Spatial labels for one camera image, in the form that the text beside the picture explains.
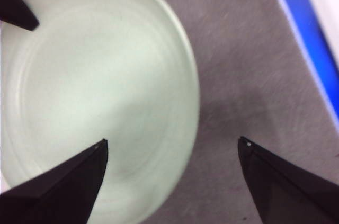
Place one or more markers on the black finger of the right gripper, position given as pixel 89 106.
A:
pixel 13 4

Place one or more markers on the pale green round plate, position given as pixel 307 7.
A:
pixel 100 81

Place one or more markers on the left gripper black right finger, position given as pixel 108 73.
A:
pixel 291 195

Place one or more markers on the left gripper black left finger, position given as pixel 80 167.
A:
pixel 61 195

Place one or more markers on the blue table edge strip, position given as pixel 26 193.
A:
pixel 304 28

